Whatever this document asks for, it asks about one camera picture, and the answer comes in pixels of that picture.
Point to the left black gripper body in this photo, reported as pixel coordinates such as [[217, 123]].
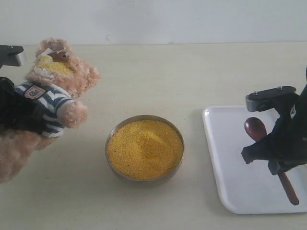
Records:
[[18, 112]]

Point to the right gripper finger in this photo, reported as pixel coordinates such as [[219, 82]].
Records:
[[279, 98], [260, 150]]

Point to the metal bowl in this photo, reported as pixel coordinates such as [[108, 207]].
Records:
[[144, 180]]

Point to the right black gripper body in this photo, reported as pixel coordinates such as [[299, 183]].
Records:
[[290, 136]]

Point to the yellow millet grains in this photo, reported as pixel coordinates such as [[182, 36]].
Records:
[[145, 148]]

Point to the dark wooden spoon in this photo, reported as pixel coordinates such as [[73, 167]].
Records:
[[256, 129]]

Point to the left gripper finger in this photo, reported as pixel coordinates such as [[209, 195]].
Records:
[[11, 55]]

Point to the white plastic tray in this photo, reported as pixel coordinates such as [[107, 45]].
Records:
[[247, 188]]

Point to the plush teddy bear striped shirt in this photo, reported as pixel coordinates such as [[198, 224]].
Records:
[[56, 81]]

